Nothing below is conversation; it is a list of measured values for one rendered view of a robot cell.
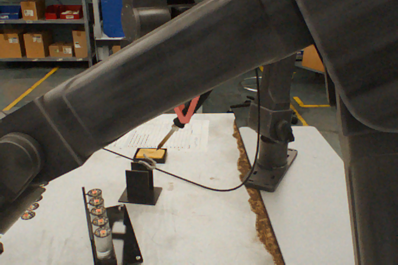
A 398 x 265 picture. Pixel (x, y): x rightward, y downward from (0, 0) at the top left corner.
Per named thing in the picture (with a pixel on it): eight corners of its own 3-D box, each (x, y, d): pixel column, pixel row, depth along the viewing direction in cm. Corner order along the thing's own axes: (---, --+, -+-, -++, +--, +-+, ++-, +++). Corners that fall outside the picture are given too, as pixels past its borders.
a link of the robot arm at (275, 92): (266, 142, 79) (298, -26, 69) (245, 131, 84) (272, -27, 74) (287, 139, 82) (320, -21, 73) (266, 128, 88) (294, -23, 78)
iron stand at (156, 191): (143, 219, 76) (170, 187, 72) (107, 194, 75) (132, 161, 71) (151, 202, 81) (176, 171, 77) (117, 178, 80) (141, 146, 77)
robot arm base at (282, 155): (243, 151, 78) (276, 158, 75) (272, 118, 95) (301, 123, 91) (241, 184, 81) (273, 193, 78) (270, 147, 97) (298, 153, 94)
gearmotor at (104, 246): (112, 251, 61) (109, 224, 59) (115, 261, 59) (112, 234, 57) (96, 255, 60) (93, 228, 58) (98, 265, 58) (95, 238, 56)
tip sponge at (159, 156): (167, 152, 95) (167, 147, 94) (164, 164, 89) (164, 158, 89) (137, 152, 95) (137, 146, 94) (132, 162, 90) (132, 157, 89)
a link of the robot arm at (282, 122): (279, 123, 77) (299, 117, 80) (250, 110, 84) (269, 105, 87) (276, 151, 79) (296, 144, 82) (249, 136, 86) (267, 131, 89)
